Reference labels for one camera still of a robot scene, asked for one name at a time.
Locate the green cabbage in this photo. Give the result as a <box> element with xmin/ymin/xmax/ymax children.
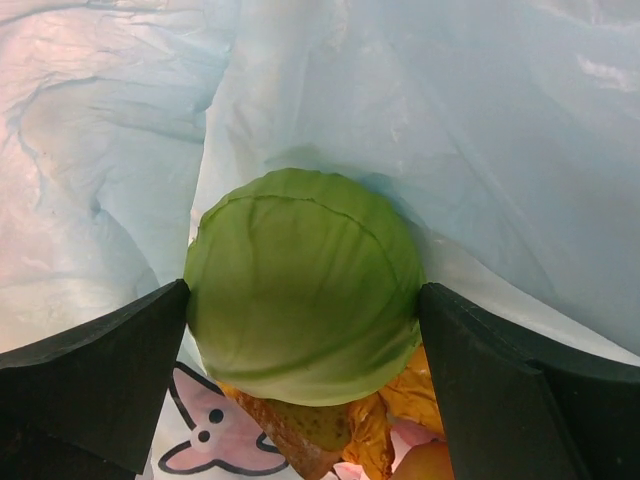
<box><xmin>184</xmin><ymin>168</ymin><xmax>425</xmax><ymax>407</ymax></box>

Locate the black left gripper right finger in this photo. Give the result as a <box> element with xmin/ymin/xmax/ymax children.
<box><xmin>419</xmin><ymin>283</ymin><xmax>639</xmax><ymax>480</ymax></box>

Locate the yellow orange food piece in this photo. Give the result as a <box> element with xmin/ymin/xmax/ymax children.
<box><xmin>342</xmin><ymin>347</ymin><xmax>454</xmax><ymax>479</ymax></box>

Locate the light blue plastic grocery bag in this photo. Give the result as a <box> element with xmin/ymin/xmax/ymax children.
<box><xmin>1</xmin><ymin>1</ymin><xmax>639</xmax><ymax>479</ymax></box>

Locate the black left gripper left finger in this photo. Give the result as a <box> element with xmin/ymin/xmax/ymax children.
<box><xmin>1</xmin><ymin>280</ymin><xmax>189</xmax><ymax>480</ymax></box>

